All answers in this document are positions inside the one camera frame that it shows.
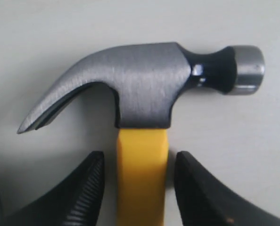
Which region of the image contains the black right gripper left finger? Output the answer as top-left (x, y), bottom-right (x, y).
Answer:
top-left (0, 151), bottom-right (105, 226)

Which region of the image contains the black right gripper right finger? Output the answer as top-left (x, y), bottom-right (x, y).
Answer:
top-left (174, 151), bottom-right (280, 226)

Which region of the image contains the yellow black claw hammer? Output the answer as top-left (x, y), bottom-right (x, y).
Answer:
top-left (18, 42), bottom-right (265, 226)

